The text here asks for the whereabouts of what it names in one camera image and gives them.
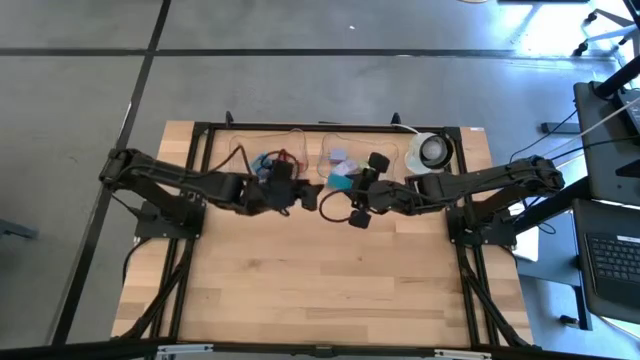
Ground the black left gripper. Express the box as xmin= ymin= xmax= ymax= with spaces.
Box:
xmin=242 ymin=159 xmax=325 ymax=217

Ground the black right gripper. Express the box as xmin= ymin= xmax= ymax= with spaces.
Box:
xmin=347 ymin=152 xmax=401 ymax=230

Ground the teal rectangular box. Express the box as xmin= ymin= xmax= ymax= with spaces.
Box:
xmin=327 ymin=172 xmax=354 ymax=191

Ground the office chair base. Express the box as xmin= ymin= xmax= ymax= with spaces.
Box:
xmin=573 ymin=7 xmax=640 ymax=57

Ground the clear plastic tray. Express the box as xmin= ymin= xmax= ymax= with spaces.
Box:
xmin=228 ymin=127 xmax=310 ymax=181
xmin=316 ymin=130 xmax=401 ymax=191

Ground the white paper sheet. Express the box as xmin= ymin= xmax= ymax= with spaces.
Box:
xmin=513 ymin=225 xmax=540 ymax=263

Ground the grey desk base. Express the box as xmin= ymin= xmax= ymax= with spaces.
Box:
xmin=514 ymin=209 xmax=594 ymax=331

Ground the dark grey side desk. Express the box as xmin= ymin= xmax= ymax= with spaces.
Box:
xmin=573 ymin=79 xmax=640 ymax=206

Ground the black laptop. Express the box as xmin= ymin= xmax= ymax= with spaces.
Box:
xmin=572 ymin=198 xmax=640 ymax=325

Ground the black stand pole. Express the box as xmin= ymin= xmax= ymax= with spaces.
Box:
xmin=592 ymin=53 xmax=640 ymax=100

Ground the grey furniture foot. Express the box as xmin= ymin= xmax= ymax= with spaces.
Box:
xmin=0 ymin=218 xmax=39 ymax=240

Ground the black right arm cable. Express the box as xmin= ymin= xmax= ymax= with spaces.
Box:
xmin=318 ymin=188 xmax=354 ymax=224

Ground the black aluminium table frame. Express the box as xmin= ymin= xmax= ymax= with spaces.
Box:
xmin=112 ymin=110 xmax=536 ymax=360

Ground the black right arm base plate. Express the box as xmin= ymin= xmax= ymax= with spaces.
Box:
xmin=445 ymin=203 xmax=517 ymax=247

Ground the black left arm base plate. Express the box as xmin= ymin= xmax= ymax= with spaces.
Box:
xmin=133 ymin=197 xmax=207 ymax=240

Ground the white desk cable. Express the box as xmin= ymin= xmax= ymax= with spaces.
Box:
xmin=524 ymin=96 xmax=640 ymax=170

